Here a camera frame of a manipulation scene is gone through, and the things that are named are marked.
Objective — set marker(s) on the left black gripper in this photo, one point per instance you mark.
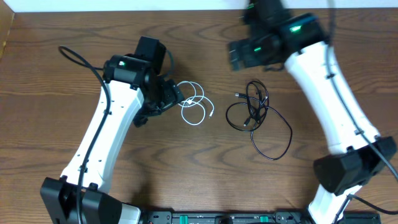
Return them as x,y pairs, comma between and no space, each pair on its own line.
174,96

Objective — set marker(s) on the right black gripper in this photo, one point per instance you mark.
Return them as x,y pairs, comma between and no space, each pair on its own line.
250,59

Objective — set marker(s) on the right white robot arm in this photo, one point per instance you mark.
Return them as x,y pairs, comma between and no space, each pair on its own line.
357,152

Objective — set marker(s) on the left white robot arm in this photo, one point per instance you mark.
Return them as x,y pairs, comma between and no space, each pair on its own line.
132,90

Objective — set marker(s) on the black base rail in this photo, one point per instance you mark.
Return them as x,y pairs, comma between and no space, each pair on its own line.
281,217

